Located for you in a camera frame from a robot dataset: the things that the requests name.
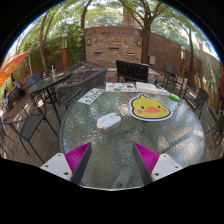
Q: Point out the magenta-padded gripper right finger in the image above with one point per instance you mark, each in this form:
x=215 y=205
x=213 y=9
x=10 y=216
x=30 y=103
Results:
x=165 y=165

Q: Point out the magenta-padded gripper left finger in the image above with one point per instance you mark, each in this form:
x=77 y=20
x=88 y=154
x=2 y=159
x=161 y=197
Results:
x=56 y=164

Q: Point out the white computer mouse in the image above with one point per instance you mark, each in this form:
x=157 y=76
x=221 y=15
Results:
x=108 y=121

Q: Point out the yellow duck-shaped mouse pad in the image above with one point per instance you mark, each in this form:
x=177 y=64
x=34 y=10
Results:
x=150 y=109

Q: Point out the black metal mesh chair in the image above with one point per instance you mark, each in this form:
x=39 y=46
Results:
x=29 y=123
x=220 y=128

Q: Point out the small white booklet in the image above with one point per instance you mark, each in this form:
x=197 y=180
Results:
x=163 y=92

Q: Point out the white number plate sign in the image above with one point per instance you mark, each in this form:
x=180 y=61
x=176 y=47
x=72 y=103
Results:
x=90 y=97

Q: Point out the dark round-backed garden chair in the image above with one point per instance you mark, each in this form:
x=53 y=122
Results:
x=200 y=96

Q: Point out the dark wicker chair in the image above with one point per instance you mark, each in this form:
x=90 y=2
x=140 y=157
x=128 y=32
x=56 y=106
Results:
x=81 y=66
x=78 y=88

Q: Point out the open white book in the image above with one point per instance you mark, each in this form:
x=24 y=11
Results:
x=146 y=88

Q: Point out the dark garden side table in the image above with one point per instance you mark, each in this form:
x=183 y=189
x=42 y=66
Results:
x=46 y=82

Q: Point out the blue chair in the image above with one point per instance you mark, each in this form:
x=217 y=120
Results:
x=33 y=79

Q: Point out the person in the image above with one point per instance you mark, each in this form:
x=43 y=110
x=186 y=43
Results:
x=16 y=84

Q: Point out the colourful sticker sheet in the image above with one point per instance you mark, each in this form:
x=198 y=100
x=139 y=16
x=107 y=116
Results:
x=120 y=87

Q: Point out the clear drink cup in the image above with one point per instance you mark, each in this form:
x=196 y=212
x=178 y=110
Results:
x=53 y=72

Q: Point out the dark folding chair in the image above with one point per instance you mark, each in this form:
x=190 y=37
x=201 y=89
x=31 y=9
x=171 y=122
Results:
x=172 y=70

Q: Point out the black slatted wooden chair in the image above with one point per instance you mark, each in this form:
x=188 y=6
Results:
x=131 y=70

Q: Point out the orange parasol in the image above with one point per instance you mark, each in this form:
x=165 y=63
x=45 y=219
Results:
x=11 y=65

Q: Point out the forked-trunk tree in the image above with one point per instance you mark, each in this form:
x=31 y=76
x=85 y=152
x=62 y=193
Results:
x=145 y=46

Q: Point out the leaning thin-trunk tree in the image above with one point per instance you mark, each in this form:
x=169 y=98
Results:
x=43 y=43

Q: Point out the wooden lamp post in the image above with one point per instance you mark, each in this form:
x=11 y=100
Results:
x=182 y=61
x=65 y=53

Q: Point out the grey wall box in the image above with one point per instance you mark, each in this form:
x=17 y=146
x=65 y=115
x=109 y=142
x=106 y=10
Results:
x=152 y=59

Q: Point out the black wall lamp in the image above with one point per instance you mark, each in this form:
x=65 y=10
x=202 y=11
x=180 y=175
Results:
x=88 y=41
x=138 y=42

